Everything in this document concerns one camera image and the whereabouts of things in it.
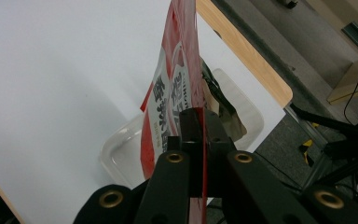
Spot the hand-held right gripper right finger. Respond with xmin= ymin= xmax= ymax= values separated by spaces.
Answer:
xmin=204 ymin=108 xmax=238 ymax=199

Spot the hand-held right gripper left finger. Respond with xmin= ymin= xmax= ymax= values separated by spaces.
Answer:
xmin=167 ymin=107 xmax=205 ymax=199

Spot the green and cream sauce pouch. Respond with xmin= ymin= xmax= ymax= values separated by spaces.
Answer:
xmin=200 ymin=60 xmax=248 ymax=143

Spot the red and white sauce pouch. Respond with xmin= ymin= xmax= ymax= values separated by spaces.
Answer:
xmin=139 ymin=0 xmax=209 ymax=224

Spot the translucent plastic container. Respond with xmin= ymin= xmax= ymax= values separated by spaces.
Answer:
xmin=99 ymin=68 xmax=266 ymax=189

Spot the yellow and black tape strip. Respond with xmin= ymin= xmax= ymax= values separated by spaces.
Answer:
xmin=297 ymin=122 xmax=321 ymax=167

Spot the black metal stand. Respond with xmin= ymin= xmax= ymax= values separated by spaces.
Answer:
xmin=288 ymin=102 xmax=358 ymax=188

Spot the light wooden desk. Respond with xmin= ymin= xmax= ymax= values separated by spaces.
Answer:
xmin=304 ymin=0 xmax=358 ymax=105

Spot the dark object under desk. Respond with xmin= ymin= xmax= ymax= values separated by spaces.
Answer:
xmin=276 ymin=0 xmax=299 ymax=9

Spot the aluminium frame rail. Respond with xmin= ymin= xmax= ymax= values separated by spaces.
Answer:
xmin=283 ymin=104 xmax=334 ymax=188

